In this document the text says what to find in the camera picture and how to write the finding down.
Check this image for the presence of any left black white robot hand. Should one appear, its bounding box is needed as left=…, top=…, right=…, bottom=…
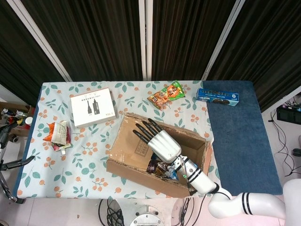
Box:
left=0, top=123, right=36, bottom=170

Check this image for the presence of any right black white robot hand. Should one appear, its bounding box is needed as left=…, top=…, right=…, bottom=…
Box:
left=133, top=118, right=182, bottom=163

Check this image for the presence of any large brown cardboard box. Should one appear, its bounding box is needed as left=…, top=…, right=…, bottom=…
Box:
left=105, top=112, right=214, bottom=198

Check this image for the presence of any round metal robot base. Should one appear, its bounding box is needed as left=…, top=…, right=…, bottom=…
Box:
left=129, top=204, right=165, bottom=226

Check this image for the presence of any cardboard box of clutter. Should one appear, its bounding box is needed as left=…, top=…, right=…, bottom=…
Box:
left=0, top=101, right=36, bottom=137

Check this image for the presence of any blue cookie box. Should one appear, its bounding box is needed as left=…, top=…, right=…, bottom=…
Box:
left=195, top=88, right=240, bottom=108

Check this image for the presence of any white flat product box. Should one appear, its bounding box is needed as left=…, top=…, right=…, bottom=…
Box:
left=70, top=88, right=117, bottom=129

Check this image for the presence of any brown candy wrapper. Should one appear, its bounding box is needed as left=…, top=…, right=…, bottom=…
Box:
left=156, top=161, right=169, bottom=175

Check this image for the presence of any dark purple snack packet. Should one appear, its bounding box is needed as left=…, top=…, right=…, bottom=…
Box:
left=147, top=154, right=159, bottom=174

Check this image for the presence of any blue white snack packet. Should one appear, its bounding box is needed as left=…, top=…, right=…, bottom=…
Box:
left=167, top=166, right=180, bottom=181

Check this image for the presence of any orange snack packet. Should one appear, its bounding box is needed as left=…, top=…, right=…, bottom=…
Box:
left=43, top=122, right=56, bottom=142

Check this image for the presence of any small white pink pouch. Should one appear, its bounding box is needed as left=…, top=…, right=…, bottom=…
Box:
left=52, top=143, right=71, bottom=155

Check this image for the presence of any orange green snack bag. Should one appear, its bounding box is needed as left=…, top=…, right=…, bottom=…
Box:
left=147, top=80, right=186, bottom=111

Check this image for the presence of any white printed snack packet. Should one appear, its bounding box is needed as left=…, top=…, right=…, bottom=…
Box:
left=50, top=121, right=69, bottom=145

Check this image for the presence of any floral leaf tablecloth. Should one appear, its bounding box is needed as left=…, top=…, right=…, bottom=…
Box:
left=17, top=81, right=224, bottom=199

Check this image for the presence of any black pleated curtain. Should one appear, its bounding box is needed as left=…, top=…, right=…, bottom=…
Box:
left=21, top=0, right=143, bottom=82
left=151, top=0, right=236, bottom=81
left=0, top=0, right=66, bottom=106
left=206, top=0, right=301, bottom=112

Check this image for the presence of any black electronic device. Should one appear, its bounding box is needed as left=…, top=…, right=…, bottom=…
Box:
left=276, top=105, right=301, bottom=125

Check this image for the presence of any black cable bundle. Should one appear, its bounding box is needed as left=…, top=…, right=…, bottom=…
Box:
left=176, top=197, right=196, bottom=226
left=98, top=199, right=125, bottom=226

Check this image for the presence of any white partition frame post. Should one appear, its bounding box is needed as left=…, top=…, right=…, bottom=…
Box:
left=138, top=0, right=153, bottom=82
left=261, top=85, right=301, bottom=113
left=6, top=0, right=72, bottom=82
left=201, top=0, right=246, bottom=82

